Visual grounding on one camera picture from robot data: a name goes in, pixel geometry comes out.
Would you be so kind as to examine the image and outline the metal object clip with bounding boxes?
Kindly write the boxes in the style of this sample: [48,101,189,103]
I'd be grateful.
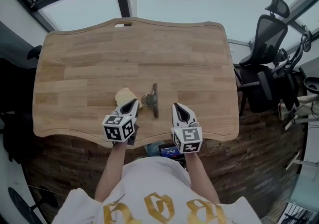
[141,83,160,118]

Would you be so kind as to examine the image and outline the round beige bread piece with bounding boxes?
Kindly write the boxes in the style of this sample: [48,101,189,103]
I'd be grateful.
[115,88,143,109]

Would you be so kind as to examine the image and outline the dark cabinet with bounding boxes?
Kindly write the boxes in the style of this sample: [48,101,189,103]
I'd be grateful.
[0,20,38,164]

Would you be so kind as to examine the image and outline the black mesh office chair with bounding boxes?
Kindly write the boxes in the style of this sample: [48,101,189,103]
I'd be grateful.
[234,0,292,116]

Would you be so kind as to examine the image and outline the person's right forearm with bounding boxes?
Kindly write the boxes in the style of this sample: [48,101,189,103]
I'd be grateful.
[183,152,221,205]

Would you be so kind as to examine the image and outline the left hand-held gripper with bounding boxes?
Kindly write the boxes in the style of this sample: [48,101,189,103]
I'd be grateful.
[101,99,140,146]

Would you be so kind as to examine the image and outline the small device with lit screen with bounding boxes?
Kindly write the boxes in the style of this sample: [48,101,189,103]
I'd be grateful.
[158,144,185,161]

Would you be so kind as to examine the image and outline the black office chair with armrests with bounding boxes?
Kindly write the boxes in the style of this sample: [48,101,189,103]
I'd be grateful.
[273,30,314,113]

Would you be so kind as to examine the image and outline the black round stand base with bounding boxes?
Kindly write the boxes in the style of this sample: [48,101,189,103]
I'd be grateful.
[7,186,59,224]

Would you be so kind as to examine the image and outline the white shirt with gold print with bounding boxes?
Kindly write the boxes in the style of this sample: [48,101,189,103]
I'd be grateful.
[51,156,262,224]

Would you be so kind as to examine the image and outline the black chair armrest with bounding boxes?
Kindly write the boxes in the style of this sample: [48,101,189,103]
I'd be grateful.
[26,45,43,61]

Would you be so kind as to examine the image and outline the person's left forearm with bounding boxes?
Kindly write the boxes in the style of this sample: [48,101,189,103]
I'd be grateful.
[94,141,129,203]

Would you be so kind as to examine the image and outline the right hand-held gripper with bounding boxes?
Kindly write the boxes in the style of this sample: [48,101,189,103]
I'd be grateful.
[170,103,203,154]

